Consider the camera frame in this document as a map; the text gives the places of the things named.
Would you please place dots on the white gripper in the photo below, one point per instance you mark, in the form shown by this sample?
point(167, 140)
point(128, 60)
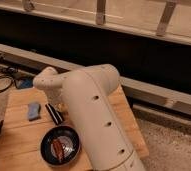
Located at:
point(55, 98)

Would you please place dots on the black striped eraser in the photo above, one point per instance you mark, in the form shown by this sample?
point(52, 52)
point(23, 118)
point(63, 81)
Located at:
point(55, 115)

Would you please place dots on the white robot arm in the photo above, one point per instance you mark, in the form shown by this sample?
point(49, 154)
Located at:
point(85, 93)

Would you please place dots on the blue sponge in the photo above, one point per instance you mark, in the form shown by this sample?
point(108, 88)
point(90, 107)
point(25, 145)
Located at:
point(33, 111)

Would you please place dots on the wooden cutting board table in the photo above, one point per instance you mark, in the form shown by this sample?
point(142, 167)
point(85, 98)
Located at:
point(20, 139)

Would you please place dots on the red sausage in pan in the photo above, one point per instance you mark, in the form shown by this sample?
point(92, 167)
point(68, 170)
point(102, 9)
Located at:
point(57, 146)

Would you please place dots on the black round pan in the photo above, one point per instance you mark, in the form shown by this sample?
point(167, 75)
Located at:
point(70, 143)

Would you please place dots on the blue object on floor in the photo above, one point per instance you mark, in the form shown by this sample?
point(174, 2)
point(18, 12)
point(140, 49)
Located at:
point(25, 83)

